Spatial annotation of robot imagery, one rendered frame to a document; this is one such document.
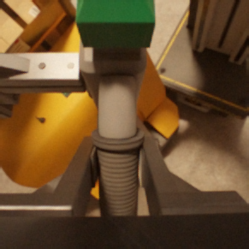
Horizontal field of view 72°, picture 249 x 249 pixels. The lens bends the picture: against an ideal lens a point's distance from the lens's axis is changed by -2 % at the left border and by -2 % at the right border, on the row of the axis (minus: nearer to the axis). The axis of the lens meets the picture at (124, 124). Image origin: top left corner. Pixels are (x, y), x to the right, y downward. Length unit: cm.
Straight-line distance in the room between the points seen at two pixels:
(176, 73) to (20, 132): 102
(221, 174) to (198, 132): 35
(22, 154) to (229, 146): 137
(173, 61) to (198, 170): 85
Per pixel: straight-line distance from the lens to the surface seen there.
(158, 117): 115
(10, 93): 22
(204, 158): 150
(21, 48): 90
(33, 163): 83
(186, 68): 133
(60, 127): 76
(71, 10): 94
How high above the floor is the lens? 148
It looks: 71 degrees down
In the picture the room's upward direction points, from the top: 50 degrees counter-clockwise
